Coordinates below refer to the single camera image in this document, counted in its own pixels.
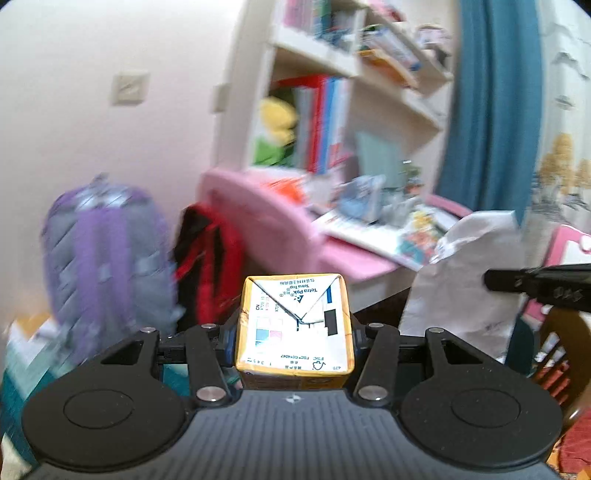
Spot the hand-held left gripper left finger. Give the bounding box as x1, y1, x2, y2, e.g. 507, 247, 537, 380
99, 323, 242, 408

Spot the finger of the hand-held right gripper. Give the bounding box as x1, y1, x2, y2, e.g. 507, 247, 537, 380
484, 268, 532, 292

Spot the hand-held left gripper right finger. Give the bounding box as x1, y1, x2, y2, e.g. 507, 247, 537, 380
351, 323, 493, 408

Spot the yellow drink carton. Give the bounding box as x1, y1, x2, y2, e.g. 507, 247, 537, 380
235, 273, 356, 391

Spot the wooden chair black seat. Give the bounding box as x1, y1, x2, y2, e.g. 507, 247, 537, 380
351, 288, 591, 431

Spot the pink chair back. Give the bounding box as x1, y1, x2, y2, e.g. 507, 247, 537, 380
522, 224, 591, 325

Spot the red black backpack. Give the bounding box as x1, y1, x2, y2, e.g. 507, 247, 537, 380
172, 203, 246, 334

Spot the colourful picture book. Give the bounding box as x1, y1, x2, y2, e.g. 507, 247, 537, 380
397, 210, 456, 271

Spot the open white workbook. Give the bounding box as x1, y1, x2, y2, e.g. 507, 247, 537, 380
314, 210, 408, 260

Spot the white patterned curtain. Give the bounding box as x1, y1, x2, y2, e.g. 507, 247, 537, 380
526, 0, 591, 269

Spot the pink desk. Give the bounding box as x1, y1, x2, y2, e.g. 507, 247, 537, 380
198, 168, 476, 325

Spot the light blue pencil case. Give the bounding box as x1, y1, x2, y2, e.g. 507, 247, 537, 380
339, 175, 387, 220

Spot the purple grey backpack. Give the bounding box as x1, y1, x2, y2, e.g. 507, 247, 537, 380
41, 174, 179, 361

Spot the red cloth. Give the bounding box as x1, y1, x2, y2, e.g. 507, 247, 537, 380
560, 429, 591, 475

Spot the teal curtain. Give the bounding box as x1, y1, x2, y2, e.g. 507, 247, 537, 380
436, 0, 544, 223

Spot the green plush toy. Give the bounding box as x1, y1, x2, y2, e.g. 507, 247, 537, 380
254, 136, 296, 168

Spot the white bookshelf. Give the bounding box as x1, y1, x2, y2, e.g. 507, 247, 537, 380
217, 0, 456, 195

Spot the teal cream zigzag quilt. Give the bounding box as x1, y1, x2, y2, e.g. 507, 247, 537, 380
0, 351, 192, 467

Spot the row of upright books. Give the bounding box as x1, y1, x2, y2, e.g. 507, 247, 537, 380
277, 76, 352, 174

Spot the yellow plush toy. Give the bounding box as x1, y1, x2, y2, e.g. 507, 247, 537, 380
259, 97, 299, 142

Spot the row of thin colourful books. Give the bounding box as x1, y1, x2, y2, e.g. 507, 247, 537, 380
283, 0, 366, 48

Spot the wall switch plate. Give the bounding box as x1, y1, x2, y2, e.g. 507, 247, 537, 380
111, 71, 150, 106

